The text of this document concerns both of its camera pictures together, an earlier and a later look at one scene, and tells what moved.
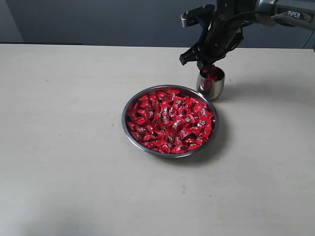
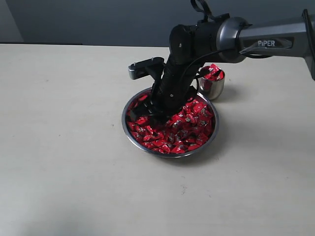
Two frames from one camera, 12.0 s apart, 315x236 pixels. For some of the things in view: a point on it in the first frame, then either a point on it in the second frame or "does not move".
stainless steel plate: [171, 121] does not move
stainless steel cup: [210, 82] does not move
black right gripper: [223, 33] to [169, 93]
